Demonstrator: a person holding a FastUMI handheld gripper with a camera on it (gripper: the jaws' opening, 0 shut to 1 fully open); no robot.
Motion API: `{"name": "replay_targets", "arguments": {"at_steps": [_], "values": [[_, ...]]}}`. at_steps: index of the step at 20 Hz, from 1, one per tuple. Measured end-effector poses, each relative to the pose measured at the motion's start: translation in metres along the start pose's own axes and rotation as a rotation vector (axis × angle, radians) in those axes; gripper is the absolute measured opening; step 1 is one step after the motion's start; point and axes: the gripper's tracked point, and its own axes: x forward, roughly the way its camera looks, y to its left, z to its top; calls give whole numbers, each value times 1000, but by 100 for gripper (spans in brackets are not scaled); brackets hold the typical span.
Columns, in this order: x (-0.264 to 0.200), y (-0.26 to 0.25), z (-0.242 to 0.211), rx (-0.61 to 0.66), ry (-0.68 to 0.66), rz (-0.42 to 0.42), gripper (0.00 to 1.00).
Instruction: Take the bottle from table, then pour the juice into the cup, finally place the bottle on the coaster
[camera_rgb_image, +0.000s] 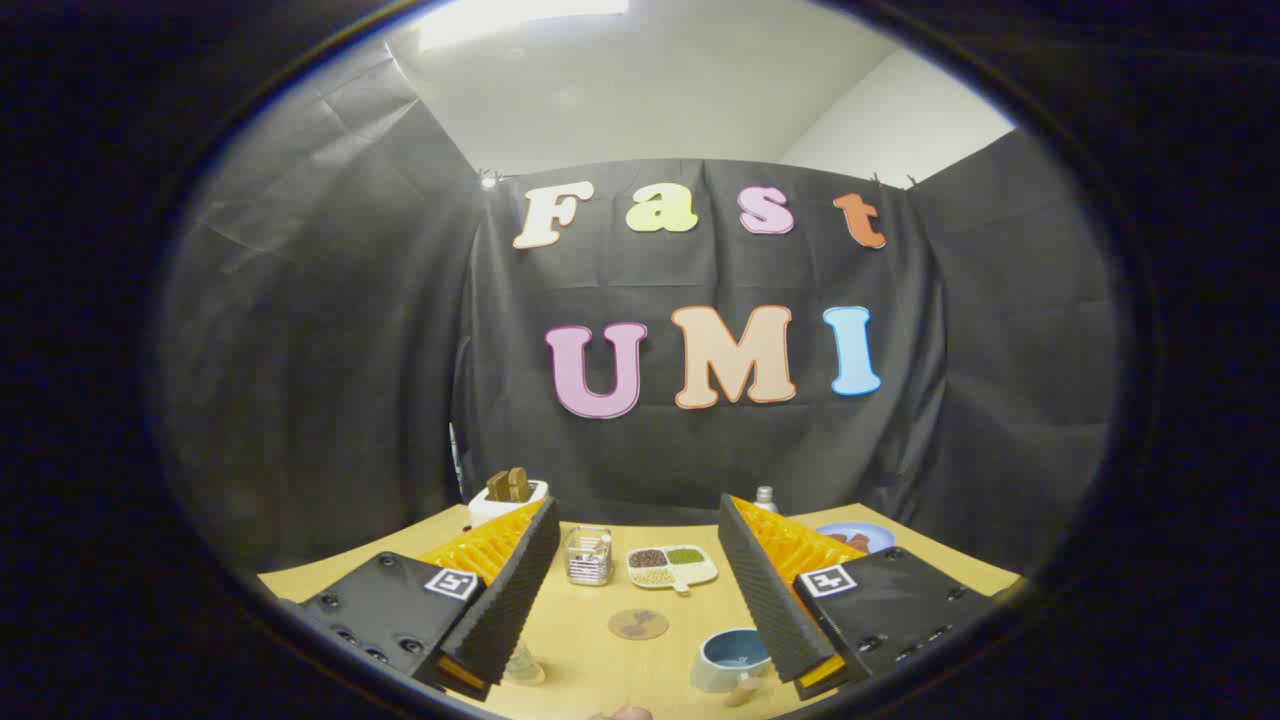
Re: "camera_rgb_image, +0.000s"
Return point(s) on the clear plastic bottle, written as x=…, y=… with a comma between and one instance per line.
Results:
x=524, y=668

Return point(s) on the white toaster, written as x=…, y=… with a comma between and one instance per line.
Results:
x=490, y=508

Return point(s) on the blue plate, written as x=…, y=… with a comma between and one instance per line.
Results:
x=880, y=535

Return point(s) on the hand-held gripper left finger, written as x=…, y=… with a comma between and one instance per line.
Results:
x=512, y=590

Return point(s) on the white cup with blue inside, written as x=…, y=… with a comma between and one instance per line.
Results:
x=725, y=662

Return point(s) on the clear plastic container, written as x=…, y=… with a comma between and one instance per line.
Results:
x=588, y=556

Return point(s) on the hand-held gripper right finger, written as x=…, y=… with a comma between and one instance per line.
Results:
x=765, y=590

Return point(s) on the brown bread slice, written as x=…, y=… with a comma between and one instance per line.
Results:
x=497, y=486
x=518, y=483

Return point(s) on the black backdrop cloth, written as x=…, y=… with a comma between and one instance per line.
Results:
x=330, y=350

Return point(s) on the wooden table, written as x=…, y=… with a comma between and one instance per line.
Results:
x=640, y=665

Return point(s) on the white divided dish with beans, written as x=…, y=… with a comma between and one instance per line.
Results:
x=670, y=567

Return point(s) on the grey capped bottle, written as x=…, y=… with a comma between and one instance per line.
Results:
x=765, y=498

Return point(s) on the round brown coaster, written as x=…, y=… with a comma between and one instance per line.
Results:
x=638, y=624

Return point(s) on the reddish food pieces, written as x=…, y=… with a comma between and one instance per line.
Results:
x=850, y=541

